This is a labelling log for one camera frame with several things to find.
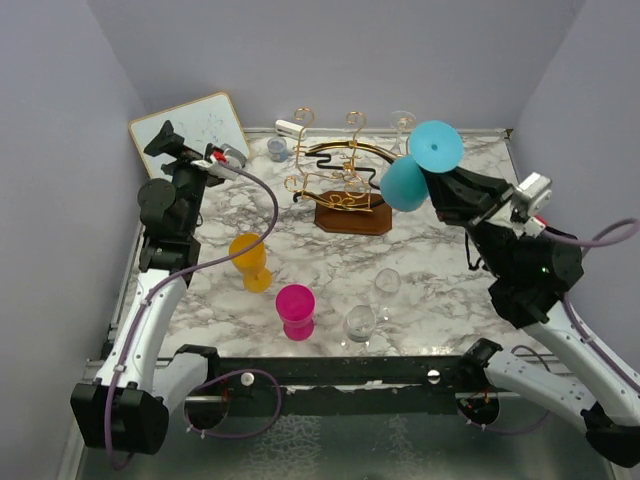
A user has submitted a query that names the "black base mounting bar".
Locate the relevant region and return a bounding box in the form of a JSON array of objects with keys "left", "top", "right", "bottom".
[{"left": 196, "top": 356, "right": 493, "bottom": 417}]

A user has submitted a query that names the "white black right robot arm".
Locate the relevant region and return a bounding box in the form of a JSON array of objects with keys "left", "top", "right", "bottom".
[{"left": 423, "top": 167, "right": 639, "bottom": 468}]

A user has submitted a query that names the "pink plastic wine glass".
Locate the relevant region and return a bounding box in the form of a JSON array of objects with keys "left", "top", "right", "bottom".
[{"left": 275, "top": 284, "right": 316, "bottom": 341}]

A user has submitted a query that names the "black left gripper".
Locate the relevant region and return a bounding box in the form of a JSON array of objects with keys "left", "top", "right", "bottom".
[{"left": 146, "top": 120, "right": 219, "bottom": 236}]

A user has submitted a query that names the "small whiteboard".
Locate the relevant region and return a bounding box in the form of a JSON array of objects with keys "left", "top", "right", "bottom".
[{"left": 129, "top": 92, "right": 252, "bottom": 179}]

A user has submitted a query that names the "gold wire wine glass rack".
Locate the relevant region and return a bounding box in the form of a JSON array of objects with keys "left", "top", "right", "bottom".
[{"left": 284, "top": 107, "right": 408, "bottom": 236}]

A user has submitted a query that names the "blue plastic wine glass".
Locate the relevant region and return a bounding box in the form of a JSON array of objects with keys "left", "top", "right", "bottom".
[{"left": 379, "top": 120, "right": 464, "bottom": 212}]

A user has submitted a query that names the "yellow plastic wine glass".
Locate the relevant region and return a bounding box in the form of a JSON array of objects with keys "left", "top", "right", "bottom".
[{"left": 228, "top": 233, "right": 272, "bottom": 293}]

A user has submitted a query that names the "white whiteboard eraser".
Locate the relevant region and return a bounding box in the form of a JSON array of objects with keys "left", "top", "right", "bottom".
[{"left": 274, "top": 119, "right": 306, "bottom": 140}]

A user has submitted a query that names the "clear wine glass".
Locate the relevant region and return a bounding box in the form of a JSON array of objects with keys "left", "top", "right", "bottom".
[{"left": 389, "top": 110, "right": 416, "bottom": 156}]

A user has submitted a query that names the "clear glass near front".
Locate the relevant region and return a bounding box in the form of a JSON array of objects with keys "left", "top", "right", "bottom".
[{"left": 341, "top": 304, "right": 390, "bottom": 352}]

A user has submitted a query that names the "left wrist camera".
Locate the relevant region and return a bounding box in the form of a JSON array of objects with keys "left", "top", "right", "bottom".
[{"left": 204, "top": 144, "right": 247, "bottom": 179}]

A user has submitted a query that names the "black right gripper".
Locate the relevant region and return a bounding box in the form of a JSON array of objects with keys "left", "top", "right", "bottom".
[{"left": 417, "top": 149, "right": 514, "bottom": 275}]

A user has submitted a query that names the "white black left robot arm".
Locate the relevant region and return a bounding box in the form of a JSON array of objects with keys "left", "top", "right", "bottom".
[{"left": 70, "top": 122, "right": 221, "bottom": 454}]

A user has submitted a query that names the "small clear blue cup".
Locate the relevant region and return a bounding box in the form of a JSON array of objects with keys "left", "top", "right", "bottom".
[{"left": 267, "top": 136, "right": 290, "bottom": 163}]

